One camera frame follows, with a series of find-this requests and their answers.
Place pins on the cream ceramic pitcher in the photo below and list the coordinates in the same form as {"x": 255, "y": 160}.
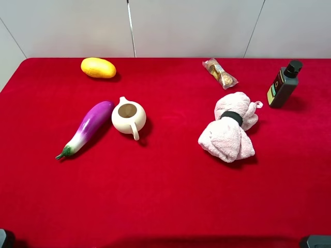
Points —
{"x": 128, "y": 117}

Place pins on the pink towel with black band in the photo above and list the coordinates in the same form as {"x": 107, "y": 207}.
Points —
{"x": 226, "y": 137}

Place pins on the red tablecloth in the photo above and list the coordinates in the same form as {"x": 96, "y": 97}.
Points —
{"x": 163, "y": 190}

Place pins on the purple eggplant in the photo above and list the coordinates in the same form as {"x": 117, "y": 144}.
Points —
{"x": 97, "y": 116}

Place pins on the wrapped snack packet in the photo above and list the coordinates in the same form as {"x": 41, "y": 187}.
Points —
{"x": 215, "y": 69}

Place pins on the yellow mango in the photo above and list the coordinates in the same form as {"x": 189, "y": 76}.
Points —
{"x": 98, "y": 68}

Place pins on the black pump bottle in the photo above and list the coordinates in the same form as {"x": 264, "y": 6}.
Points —
{"x": 284, "y": 84}

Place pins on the black base bottom right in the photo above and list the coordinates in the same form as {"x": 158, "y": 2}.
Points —
{"x": 316, "y": 241}

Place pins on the black base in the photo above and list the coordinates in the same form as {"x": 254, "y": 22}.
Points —
{"x": 316, "y": 241}
{"x": 7, "y": 239}

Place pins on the black base bottom left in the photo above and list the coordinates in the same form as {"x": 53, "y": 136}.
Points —
{"x": 7, "y": 239}

